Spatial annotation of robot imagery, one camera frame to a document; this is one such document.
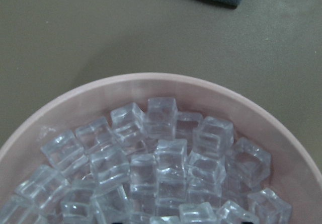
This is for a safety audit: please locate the clear ice cubes pile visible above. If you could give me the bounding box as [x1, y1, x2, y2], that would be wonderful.
[1, 103, 292, 223]

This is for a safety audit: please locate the pink bowl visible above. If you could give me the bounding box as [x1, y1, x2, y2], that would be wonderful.
[1, 73, 321, 223]

